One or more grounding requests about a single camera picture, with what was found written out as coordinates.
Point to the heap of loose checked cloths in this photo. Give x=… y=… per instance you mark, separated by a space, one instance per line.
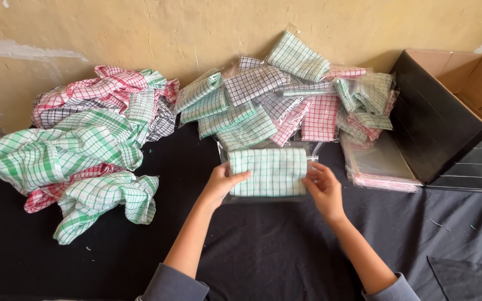
x=84 y=146

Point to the black table cloth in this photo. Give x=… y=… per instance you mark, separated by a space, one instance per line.
x=266 y=246

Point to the pile of bagged checked cloths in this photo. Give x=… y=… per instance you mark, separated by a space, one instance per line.
x=287 y=100

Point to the stack of empty clear bags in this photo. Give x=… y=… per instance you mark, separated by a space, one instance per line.
x=377 y=165

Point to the person's left hand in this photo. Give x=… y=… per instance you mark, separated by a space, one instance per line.
x=218 y=186

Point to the black cardboard box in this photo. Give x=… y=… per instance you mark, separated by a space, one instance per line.
x=450 y=125

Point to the clear plastic bag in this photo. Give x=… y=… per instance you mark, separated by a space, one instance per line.
x=266 y=200

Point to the green checked cloth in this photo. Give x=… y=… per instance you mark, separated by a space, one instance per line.
x=268 y=172

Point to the person's right hand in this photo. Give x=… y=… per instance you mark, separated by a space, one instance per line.
x=326 y=194

